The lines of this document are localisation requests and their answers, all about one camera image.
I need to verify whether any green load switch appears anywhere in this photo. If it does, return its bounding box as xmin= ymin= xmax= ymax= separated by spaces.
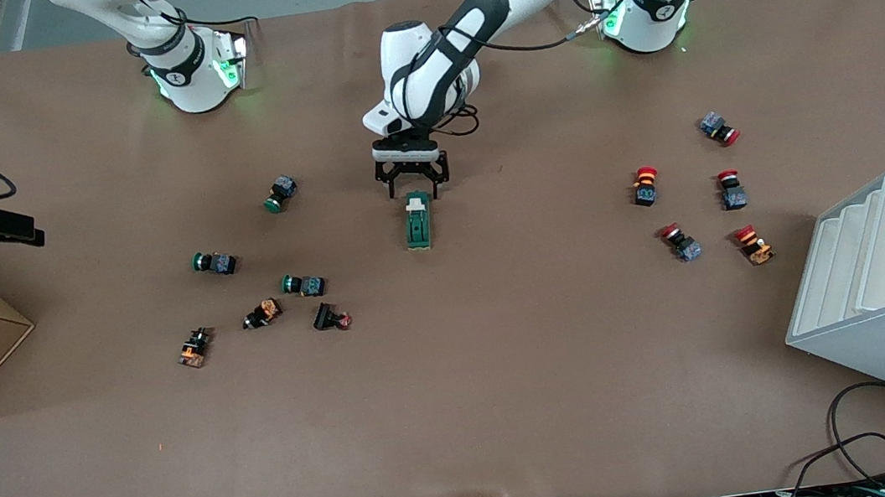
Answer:
xmin=401 ymin=190 xmax=437 ymax=251

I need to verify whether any green mushroom push button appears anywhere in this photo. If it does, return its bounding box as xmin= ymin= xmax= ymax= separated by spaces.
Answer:
xmin=261 ymin=174 xmax=301 ymax=215
xmin=281 ymin=270 xmax=329 ymax=301
xmin=190 ymin=247 xmax=241 ymax=280

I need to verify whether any red emergency stop orange block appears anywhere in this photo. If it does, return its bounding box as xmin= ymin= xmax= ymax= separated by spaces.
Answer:
xmin=629 ymin=165 xmax=663 ymax=209
xmin=732 ymin=222 xmax=776 ymax=269

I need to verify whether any red button blue block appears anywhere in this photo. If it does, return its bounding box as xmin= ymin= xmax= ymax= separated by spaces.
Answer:
xmin=657 ymin=220 xmax=704 ymax=266
xmin=698 ymin=109 xmax=742 ymax=150
xmin=716 ymin=168 xmax=749 ymax=213

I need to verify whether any black red switch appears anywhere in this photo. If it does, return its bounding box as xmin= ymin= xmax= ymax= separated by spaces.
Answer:
xmin=310 ymin=298 xmax=355 ymax=334

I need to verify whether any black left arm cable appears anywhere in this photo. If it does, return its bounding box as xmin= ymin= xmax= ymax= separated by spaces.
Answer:
xmin=437 ymin=0 xmax=662 ymax=63

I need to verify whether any black orange selector switch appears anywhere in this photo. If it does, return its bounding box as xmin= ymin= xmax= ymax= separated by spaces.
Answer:
xmin=240 ymin=297 xmax=286 ymax=331
xmin=175 ymin=326 xmax=216 ymax=371

